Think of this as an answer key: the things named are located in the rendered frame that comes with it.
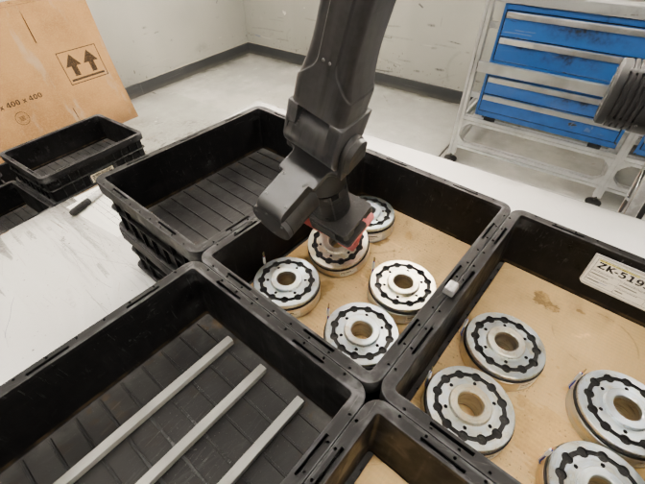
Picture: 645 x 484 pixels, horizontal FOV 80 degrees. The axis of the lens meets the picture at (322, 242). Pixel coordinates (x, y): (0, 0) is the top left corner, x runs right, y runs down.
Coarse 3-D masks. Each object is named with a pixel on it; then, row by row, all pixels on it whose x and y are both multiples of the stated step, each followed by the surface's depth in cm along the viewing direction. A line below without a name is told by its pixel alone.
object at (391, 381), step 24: (528, 216) 60; (576, 240) 56; (480, 264) 52; (432, 336) 44; (408, 360) 42; (384, 384) 40; (408, 408) 38; (432, 432) 36; (480, 456) 35; (504, 480) 33
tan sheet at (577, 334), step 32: (512, 288) 62; (544, 288) 62; (544, 320) 57; (576, 320) 57; (608, 320) 57; (448, 352) 53; (576, 352) 53; (608, 352) 53; (640, 352) 53; (544, 384) 50; (544, 416) 47; (512, 448) 44; (544, 448) 44
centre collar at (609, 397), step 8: (608, 392) 46; (616, 392) 46; (624, 392) 46; (608, 400) 45; (632, 400) 45; (640, 400) 45; (608, 408) 44; (640, 408) 44; (616, 416) 44; (640, 416) 44; (624, 424) 43; (632, 424) 43; (640, 424) 43
